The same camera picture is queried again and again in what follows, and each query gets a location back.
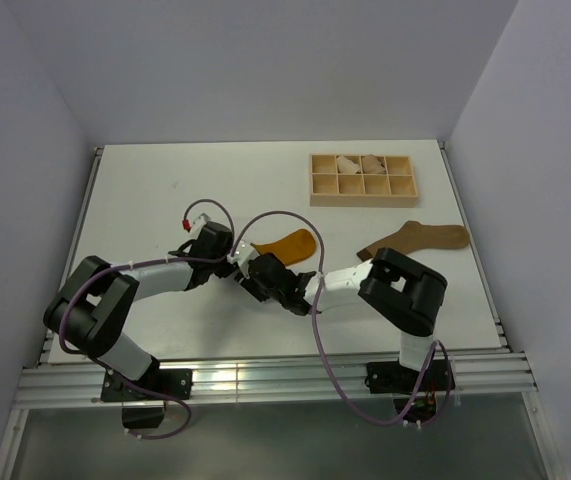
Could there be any yellow sock with brown cuff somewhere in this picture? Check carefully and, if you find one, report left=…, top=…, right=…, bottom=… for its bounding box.
left=252, top=229, right=317, bottom=267

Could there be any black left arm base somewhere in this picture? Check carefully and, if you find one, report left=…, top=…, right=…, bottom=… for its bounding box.
left=100, top=368, right=193, bottom=438

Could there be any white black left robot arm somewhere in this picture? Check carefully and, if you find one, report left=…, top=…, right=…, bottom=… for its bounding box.
left=43, top=220, right=233, bottom=399

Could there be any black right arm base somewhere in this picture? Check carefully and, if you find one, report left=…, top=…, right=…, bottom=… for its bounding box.
left=364, top=359, right=456, bottom=425

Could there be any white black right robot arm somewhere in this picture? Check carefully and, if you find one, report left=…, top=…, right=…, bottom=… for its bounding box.
left=228, top=248, right=447, bottom=390

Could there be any wooden compartment tray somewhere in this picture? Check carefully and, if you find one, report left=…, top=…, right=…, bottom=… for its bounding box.
left=309, top=154, right=419, bottom=208

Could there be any rolled cream sock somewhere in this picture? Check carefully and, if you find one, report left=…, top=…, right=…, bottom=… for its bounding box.
left=336, top=155, right=361, bottom=175

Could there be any rolled beige sock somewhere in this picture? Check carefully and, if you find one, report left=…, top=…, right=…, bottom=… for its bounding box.
left=361, top=154, right=386, bottom=175

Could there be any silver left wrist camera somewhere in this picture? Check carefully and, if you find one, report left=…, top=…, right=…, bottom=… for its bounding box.
left=189, top=214, right=211, bottom=239

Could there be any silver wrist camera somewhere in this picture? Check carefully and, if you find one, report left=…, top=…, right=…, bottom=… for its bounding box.
left=227, top=241, right=258, bottom=267
left=189, top=214, right=211, bottom=239

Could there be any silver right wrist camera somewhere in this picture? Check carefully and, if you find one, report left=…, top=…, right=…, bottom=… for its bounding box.
left=227, top=241, right=258, bottom=267

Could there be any aluminium rail frame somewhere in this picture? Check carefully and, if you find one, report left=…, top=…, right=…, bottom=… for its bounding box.
left=0, top=141, right=551, bottom=480

